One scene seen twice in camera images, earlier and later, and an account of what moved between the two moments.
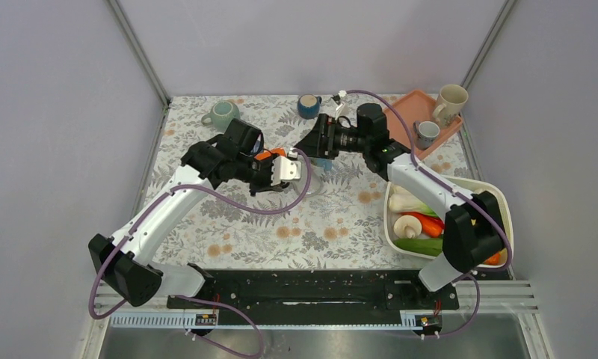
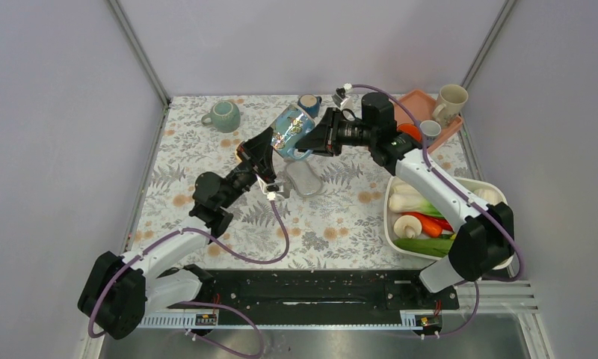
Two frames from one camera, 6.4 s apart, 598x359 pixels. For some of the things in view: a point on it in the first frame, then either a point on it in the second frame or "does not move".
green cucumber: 431,247 does not move
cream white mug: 451,99 does not move
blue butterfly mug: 327,164 to 291,133
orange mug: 279,151 to 410,130
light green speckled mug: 222,114 does not move
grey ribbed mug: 426,133 does not move
